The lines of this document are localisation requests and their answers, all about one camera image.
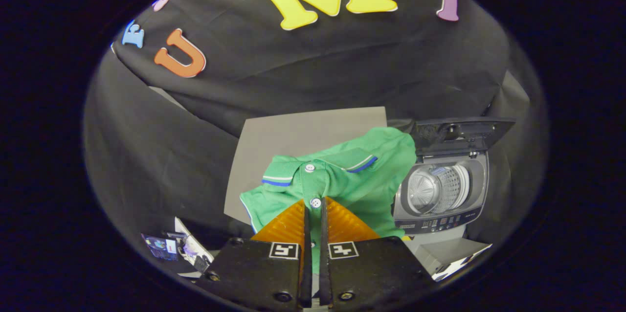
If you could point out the grey cabinet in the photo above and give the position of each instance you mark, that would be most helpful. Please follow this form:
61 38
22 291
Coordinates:
293 136

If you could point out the dark washing machine lid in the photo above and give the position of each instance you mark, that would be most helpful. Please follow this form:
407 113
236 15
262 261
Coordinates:
459 131

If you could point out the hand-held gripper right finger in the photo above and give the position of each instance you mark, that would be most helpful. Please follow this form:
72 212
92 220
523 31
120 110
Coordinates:
371 273

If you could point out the blue printed card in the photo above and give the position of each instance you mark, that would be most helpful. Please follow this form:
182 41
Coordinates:
159 246

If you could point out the white printed paper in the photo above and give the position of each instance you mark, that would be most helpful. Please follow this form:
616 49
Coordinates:
193 248

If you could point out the grey washing machine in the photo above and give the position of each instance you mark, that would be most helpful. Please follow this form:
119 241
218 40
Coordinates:
477 189

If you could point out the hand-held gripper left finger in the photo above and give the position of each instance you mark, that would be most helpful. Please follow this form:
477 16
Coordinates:
254 273

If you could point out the green polo shirt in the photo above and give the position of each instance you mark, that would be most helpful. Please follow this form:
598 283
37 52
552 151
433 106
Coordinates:
362 189

